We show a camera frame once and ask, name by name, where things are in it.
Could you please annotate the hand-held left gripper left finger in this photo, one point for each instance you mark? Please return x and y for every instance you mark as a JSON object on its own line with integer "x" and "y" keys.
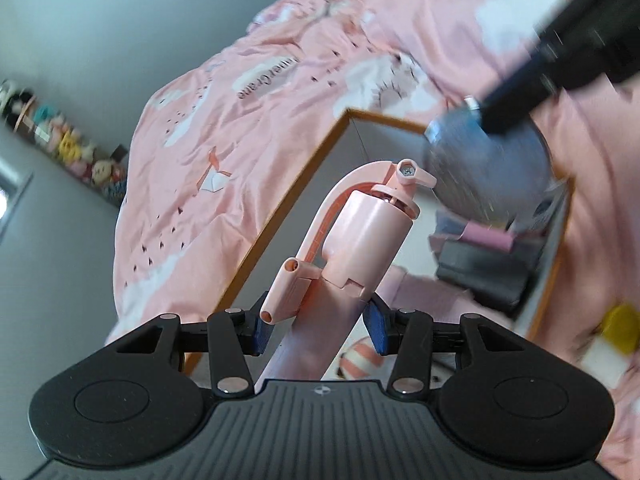
{"x": 257, "y": 335}

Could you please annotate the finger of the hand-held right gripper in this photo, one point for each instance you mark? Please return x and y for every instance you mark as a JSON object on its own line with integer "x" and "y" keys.
{"x": 540, "y": 65}

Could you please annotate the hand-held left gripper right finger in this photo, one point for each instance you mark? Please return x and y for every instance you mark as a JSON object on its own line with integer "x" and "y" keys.
{"x": 377, "y": 327}

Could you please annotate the striped pink white ball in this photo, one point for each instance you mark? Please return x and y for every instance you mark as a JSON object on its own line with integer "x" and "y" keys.
{"x": 357, "y": 360}

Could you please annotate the pink fabric pouch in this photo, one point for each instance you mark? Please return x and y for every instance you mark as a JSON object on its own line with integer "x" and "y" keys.
{"x": 425, "y": 290}

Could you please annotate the pink fire extinguisher toy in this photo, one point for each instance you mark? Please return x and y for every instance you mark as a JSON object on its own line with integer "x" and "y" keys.
{"x": 360, "y": 240}

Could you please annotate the orange cardboard box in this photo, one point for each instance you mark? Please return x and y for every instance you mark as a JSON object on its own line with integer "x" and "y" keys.
{"x": 280, "y": 240}

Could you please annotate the dark items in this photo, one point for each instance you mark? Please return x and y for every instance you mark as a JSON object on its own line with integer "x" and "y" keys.
{"x": 485, "y": 275}

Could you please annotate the grey round object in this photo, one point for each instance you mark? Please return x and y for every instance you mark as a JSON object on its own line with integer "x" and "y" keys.
{"x": 490, "y": 175}

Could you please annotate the yellow object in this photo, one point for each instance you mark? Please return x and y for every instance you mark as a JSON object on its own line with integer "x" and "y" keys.
{"x": 622, "y": 327}

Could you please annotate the pink printed blanket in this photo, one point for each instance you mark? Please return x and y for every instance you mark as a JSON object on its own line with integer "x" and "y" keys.
{"x": 225, "y": 125}

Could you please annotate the pile of plush toys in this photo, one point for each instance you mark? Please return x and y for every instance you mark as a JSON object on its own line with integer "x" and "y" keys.
{"x": 65, "y": 145}

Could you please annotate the window with dark frame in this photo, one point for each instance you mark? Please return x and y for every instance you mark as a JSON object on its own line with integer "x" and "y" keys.
{"x": 10, "y": 195}

